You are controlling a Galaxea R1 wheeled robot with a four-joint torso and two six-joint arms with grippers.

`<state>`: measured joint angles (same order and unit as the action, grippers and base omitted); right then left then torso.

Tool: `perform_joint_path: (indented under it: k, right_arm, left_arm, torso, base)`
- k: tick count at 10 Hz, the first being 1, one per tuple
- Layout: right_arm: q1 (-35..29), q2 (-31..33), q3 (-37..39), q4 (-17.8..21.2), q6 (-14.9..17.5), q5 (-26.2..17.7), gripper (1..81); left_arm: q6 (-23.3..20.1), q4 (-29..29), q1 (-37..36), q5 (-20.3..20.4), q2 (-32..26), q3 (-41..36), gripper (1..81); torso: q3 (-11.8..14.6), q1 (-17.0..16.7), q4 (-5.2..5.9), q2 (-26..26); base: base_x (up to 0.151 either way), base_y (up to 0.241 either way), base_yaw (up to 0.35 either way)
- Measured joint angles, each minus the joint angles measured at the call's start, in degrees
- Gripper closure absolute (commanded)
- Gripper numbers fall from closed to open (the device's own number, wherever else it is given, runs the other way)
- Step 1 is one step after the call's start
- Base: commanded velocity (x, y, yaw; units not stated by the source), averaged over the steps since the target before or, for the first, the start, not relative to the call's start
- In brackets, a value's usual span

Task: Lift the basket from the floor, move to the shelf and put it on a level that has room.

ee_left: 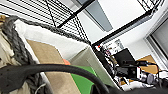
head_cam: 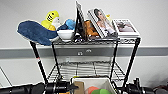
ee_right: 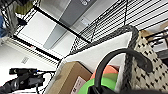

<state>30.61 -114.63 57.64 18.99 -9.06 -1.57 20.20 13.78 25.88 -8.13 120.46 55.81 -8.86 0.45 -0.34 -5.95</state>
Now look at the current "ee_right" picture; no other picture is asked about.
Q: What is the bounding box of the white wall switch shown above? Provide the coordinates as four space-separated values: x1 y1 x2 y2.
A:
20 56 30 65

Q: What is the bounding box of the cardboard box with label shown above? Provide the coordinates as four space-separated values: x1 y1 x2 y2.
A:
49 60 95 94

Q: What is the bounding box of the wall socket on band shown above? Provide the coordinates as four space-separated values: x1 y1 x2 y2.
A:
78 16 91 28

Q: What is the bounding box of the yellow toy with print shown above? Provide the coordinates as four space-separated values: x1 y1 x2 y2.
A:
14 0 35 16

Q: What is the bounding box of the orange item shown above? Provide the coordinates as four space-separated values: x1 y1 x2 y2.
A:
89 64 121 81

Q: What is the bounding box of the bright green item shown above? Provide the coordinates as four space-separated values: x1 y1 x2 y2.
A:
76 76 119 94

